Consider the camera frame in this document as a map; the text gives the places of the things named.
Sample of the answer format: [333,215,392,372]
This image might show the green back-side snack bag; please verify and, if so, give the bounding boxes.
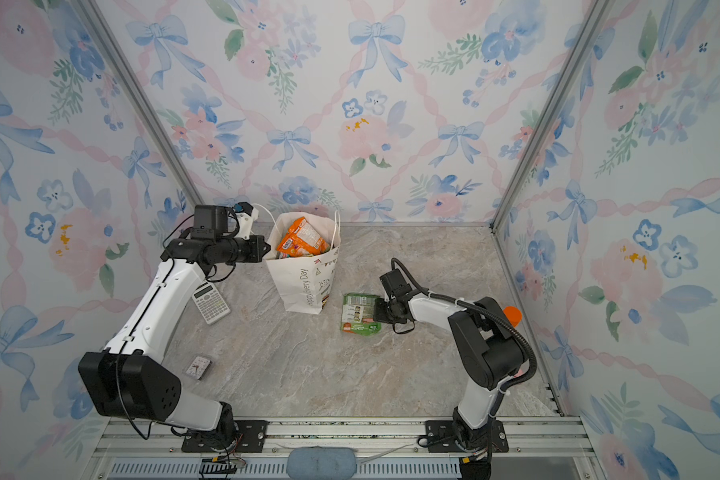
[340,293,382,336]

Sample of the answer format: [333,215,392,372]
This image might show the orange Fox's candy bag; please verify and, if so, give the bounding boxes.
[276,217,331,258]

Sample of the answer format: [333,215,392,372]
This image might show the white paper gift bag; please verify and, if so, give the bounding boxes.
[254,203,341,315]

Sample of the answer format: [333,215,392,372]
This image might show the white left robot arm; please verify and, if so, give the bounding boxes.
[78,235,270,451]

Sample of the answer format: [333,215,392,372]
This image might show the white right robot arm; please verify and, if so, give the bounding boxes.
[375,265,538,453]

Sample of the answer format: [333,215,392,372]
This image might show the white calculator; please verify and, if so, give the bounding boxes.
[192,282,231,325]

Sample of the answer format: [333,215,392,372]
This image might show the orange bottle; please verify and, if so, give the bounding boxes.
[503,306,523,328]

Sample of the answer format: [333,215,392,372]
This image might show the small card box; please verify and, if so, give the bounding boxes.
[185,355,212,381]

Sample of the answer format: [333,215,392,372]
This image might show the grey blue cushion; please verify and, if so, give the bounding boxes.
[286,446,357,480]

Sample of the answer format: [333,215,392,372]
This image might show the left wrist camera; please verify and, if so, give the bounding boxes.
[233,202,259,240]

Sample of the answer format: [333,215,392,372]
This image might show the black corrugated cable hose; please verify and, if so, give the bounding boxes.
[389,257,538,391]

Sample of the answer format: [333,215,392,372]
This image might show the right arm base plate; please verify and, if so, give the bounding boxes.
[417,419,509,455]

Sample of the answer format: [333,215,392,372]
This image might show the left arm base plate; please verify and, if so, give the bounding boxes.
[181,420,269,454]

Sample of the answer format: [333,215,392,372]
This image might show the aluminium rail frame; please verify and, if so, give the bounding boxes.
[81,416,605,479]

